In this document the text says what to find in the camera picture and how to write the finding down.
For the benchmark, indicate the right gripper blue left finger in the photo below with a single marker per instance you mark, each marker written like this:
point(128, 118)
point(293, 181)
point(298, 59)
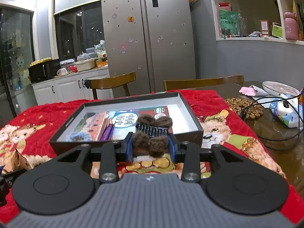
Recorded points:
point(127, 148)

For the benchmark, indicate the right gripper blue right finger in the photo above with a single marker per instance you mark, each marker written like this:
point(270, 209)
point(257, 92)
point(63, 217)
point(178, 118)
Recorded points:
point(175, 150)

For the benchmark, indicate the purple tube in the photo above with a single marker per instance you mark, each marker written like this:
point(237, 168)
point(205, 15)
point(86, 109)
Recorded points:
point(107, 133)

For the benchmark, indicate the brown snack packet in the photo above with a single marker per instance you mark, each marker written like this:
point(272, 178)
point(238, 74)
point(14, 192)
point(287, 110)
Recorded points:
point(14, 162)

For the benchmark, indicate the brown fuzzy hair claw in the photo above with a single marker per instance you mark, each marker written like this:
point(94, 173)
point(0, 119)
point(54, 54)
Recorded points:
point(151, 136)

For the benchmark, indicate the colourful textbook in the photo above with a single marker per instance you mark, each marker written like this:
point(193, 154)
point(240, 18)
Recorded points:
point(91, 125)

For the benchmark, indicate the black shallow cardboard box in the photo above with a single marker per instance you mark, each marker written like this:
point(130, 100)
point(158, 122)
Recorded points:
point(185, 125)

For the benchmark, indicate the red teddy bear blanket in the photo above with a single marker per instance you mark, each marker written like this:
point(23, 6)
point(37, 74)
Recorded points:
point(29, 133)

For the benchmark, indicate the right wooden chair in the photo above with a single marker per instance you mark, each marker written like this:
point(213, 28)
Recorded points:
point(199, 83)

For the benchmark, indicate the wooden chair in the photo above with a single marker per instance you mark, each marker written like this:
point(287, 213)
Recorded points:
point(199, 83)
point(110, 83)

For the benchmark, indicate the left wooden chair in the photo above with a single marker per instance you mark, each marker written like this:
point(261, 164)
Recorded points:
point(110, 83)

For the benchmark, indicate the wooden bead trivet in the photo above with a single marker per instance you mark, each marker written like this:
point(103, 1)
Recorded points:
point(244, 109)

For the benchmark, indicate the white kitchen cabinet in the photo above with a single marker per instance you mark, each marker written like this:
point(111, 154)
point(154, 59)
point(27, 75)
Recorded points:
point(68, 87)

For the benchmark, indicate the beige plastic basin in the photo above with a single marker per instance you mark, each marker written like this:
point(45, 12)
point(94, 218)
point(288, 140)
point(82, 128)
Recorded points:
point(85, 65)

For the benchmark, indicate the pink cloth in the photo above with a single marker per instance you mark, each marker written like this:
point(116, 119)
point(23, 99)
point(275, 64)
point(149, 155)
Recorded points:
point(253, 91)

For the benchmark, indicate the white mug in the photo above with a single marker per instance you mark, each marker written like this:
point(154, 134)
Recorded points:
point(62, 71)

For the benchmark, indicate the black microwave oven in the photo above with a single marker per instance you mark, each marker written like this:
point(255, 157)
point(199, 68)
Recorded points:
point(44, 70)

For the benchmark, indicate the silver double door refrigerator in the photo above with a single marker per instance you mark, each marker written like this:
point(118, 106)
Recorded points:
point(153, 38)

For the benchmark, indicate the white plate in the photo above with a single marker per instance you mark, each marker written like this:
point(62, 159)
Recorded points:
point(276, 88)

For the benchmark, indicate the green box on shelf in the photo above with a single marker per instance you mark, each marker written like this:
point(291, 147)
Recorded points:
point(229, 23)

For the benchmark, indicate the pink thermos bottle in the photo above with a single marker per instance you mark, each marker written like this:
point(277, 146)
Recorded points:
point(291, 26)

